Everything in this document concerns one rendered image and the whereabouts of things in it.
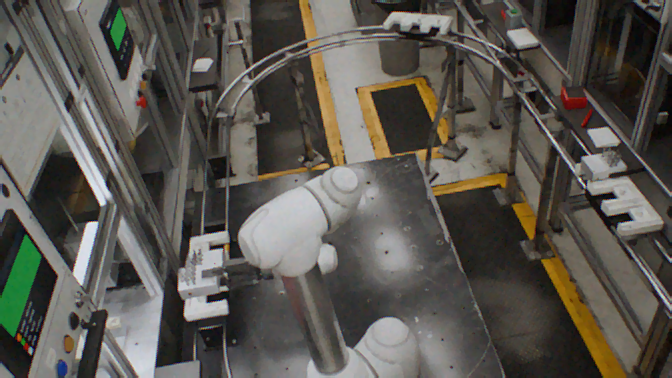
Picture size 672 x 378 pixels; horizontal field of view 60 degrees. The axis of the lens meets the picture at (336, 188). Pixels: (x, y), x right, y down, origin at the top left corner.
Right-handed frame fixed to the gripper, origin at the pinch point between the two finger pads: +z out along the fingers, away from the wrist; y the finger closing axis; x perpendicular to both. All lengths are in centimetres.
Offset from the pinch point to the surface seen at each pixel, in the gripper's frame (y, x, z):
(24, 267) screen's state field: 69, 53, 16
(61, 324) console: 49, 51, 18
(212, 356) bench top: -28.4, 10.5, 6.8
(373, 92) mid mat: -92, -243, -90
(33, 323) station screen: 61, 60, 16
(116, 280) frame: -3.7, -9.5, 35.1
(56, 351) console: 48, 57, 18
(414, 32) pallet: -10, -168, -106
